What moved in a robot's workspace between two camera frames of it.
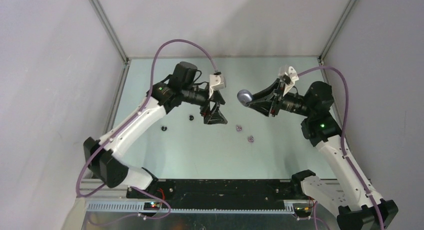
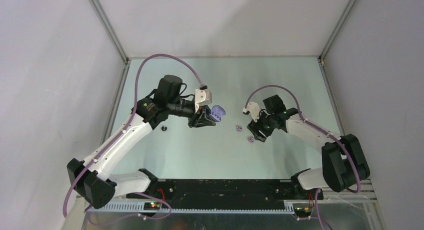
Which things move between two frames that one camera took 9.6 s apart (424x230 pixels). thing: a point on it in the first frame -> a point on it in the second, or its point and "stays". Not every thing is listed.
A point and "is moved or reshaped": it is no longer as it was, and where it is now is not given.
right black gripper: (267, 106) -> (257, 135)
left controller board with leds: (151, 206) stays
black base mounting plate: (177, 192) stays
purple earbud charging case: (244, 96) is moved or reshaped
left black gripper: (215, 116) -> (193, 121)
